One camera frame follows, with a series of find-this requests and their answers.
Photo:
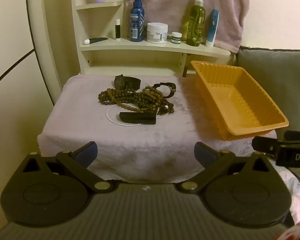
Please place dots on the blue spray bottle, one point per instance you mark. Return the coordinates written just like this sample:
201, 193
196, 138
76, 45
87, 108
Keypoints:
137, 22

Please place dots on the green spray bottle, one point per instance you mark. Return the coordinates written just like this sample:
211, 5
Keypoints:
195, 22

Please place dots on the black tube with white cap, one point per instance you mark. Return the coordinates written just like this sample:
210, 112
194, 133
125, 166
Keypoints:
97, 40

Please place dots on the white cream jar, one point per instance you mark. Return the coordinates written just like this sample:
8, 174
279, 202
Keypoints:
157, 33

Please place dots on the blue and white tube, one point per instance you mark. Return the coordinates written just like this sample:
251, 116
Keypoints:
212, 27

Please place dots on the pale patterned cloth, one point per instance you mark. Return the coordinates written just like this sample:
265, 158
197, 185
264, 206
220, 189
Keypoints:
290, 187

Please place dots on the lavender fleece blanket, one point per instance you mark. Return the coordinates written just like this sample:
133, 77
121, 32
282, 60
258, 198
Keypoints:
140, 150

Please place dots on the white shelf unit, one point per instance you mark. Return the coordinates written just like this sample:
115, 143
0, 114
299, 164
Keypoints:
140, 46

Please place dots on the black oblong case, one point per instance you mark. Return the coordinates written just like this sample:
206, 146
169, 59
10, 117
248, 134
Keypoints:
137, 118

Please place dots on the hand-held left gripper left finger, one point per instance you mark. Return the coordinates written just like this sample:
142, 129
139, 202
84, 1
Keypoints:
88, 153

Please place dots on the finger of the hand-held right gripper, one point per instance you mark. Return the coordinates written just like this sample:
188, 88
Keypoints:
296, 135
265, 145

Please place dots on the white lip balm stick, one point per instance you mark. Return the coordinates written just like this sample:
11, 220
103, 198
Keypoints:
118, 30

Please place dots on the orange plastic tray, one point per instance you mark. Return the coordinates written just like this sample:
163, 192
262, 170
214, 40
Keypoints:
242, 100

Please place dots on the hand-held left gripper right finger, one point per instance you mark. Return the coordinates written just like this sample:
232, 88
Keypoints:
203, 154

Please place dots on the small green-labelled jar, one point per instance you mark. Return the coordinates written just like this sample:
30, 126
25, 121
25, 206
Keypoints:
176, 38

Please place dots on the grey cushion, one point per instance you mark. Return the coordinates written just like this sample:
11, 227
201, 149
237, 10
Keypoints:
277, 80

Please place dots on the black wrist band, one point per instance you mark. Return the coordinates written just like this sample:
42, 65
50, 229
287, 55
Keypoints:
122, 81

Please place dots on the pink hanging towel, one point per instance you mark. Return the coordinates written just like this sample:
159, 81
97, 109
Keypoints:
170, 2

